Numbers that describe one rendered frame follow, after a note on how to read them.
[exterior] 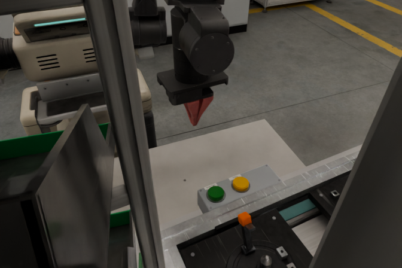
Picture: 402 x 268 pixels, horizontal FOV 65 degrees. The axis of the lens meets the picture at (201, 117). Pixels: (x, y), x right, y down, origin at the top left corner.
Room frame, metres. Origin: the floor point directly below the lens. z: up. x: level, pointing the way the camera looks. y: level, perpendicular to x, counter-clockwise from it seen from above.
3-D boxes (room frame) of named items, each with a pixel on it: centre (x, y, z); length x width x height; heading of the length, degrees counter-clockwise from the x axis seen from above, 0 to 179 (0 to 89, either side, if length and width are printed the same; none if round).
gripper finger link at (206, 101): (0.43, 0.02, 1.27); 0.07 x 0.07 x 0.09; 25
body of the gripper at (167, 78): (0.44, 0.01, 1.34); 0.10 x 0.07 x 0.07; 115
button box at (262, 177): (0.52, -0.10, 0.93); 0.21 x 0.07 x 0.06; 115
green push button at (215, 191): (0.49, -0.04, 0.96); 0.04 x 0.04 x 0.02
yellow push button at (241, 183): (0.52, -0.10, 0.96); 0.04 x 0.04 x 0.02
